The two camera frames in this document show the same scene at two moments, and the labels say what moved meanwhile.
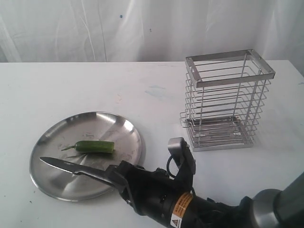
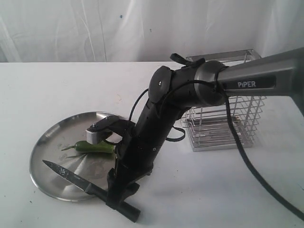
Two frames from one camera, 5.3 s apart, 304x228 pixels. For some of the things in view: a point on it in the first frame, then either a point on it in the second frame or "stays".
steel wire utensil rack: [225, 93] stays
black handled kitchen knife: [99, 175] → [124, 209]
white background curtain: [40, 31] stays
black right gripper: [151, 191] → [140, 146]
